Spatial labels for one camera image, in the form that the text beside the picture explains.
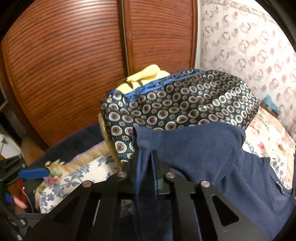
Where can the navy blue printed t-shirt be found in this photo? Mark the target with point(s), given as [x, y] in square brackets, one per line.
[213, 152]

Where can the floral bed blanket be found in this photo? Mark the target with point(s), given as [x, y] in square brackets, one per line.
[266, 137]

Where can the blue object behind bed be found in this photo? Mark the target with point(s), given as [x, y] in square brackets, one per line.
[270, 105]

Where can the blue floral white sheet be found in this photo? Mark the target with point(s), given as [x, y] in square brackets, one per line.
[96, 171]

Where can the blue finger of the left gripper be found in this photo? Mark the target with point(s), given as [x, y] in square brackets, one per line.
[33, 173]

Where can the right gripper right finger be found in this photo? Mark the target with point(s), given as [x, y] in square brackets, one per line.
[159, 170]

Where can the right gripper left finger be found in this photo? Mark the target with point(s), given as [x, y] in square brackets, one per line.
[131, 181]

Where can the pink circle patterned curtain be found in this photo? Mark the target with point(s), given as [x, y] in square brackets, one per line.
[243, 39]

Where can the red wooden louvered wardrobe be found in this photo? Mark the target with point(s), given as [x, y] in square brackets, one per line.
[59, 58]

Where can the yellow plush toy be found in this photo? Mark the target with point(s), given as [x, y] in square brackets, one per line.
[139, 79]

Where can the dark circle patterned folded cloth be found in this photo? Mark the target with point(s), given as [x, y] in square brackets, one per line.
[186, 98]

